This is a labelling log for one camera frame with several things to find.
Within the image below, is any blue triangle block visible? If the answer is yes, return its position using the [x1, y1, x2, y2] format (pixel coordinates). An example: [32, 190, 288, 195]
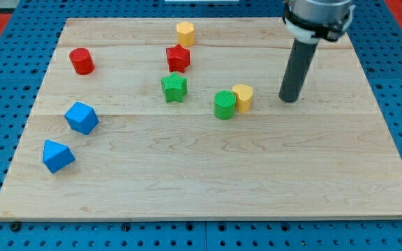
[42, 139, 75, 174]

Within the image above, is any red star block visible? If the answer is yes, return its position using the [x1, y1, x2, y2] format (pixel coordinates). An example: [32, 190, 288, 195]
[165, 44, 191, 73]

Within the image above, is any blue cube block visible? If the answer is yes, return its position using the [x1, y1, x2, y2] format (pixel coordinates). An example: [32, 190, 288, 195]
[64, 102, 99, 135]

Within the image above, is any yellow heart block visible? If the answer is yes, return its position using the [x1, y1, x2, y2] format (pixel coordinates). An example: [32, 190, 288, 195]
[232, 84, 253, 113]

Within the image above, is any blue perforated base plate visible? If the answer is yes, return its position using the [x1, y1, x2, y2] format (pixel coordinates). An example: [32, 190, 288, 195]
[0, 1, 402, 250]

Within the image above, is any wooden board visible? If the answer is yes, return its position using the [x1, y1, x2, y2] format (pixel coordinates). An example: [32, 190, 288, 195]
[0, 18, 402, 222]

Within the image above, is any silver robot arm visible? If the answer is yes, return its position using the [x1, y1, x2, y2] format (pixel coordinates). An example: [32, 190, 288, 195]
[278, 0, 355, 102]

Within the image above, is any red cylinder block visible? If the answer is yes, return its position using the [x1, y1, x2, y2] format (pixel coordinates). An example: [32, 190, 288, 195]
[69, 47, 95, 75]

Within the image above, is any yellow hexagon block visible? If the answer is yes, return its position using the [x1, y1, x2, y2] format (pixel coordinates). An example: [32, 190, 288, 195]
[176, 22, 195, 47]

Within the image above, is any green cylinder block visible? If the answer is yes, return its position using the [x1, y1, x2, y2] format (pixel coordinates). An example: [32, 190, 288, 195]
[214, 90, 237, 120]

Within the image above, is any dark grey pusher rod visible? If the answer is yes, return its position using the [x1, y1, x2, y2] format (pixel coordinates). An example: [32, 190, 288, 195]
[278, 39, 318, 102]

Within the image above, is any green star block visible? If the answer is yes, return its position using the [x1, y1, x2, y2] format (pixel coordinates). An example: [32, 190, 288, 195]
[161, 73, 187, 102]

